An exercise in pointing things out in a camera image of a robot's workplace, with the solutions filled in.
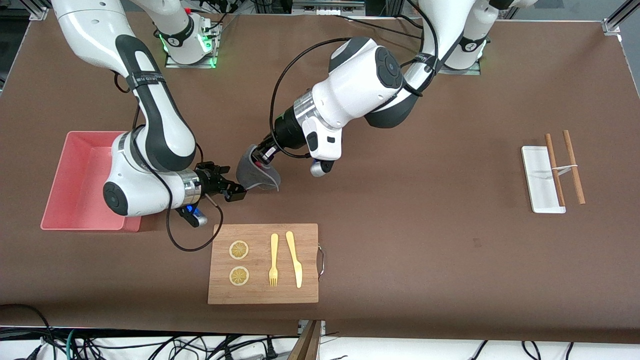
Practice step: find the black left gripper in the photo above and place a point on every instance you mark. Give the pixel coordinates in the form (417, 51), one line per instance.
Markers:
(286, 133)

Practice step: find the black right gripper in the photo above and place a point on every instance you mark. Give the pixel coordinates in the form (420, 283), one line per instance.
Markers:
(209, 181)

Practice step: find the grey and pink cloth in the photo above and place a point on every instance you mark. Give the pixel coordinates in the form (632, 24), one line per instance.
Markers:
(255, 175)

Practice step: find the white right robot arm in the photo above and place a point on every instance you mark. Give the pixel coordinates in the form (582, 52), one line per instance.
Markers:
(150, 190)

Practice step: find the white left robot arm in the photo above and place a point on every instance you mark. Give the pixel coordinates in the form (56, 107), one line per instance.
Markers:
(360, 85)

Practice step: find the yellow lemon slice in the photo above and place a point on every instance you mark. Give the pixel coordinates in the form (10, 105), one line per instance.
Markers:
(239, 276)
(239, 250)

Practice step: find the yellow plastic fork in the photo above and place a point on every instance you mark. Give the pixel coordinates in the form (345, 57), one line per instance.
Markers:
(273, 260)

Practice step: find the yellow plastic knife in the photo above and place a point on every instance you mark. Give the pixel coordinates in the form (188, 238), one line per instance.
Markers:
(295, 260)

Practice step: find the wooden cutting board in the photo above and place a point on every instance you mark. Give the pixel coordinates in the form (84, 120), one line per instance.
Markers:
(262, 295)

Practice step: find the grey power strip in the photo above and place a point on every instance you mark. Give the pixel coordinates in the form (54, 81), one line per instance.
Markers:
(327, 7)

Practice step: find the black power plug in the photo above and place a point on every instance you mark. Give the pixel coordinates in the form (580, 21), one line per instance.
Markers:
(271, 349)

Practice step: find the pink plastic bin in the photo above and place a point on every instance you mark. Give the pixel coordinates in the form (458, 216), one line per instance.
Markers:
(75, 175)

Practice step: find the white rectangular rack tray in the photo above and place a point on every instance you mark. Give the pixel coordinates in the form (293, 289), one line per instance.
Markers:
(537, 185)

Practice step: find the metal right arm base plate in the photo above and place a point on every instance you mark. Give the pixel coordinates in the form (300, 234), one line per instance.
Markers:
(172, 64)

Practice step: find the brown wooden post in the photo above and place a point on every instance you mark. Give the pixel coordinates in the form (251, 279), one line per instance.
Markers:
(305, 347)

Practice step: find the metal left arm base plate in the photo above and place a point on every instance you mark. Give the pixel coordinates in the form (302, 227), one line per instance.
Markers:
(470, 71)

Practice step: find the aluminium frame profile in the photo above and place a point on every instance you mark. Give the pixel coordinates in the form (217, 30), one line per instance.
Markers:
(39, 11)
(615, 22)

